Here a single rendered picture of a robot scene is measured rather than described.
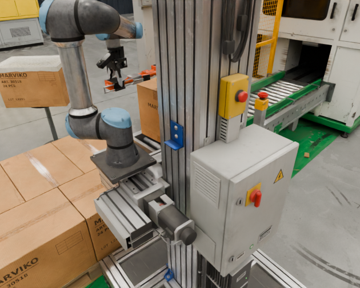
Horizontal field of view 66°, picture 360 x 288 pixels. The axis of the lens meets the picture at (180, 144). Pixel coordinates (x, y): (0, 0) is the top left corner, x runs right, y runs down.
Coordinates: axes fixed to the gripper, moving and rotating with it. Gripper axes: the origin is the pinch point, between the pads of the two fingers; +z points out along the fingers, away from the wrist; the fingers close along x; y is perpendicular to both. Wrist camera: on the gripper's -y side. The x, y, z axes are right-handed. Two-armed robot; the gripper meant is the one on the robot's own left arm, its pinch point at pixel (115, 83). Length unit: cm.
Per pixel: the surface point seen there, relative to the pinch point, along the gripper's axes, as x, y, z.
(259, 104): -50, 79, 24
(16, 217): 19, -67, 68
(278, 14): 31, 257, -9
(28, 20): 712, 223, 53
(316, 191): -88, 142, 120
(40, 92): 142, 8, 45
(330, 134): -60, 257, 119
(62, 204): 9, -44, 68
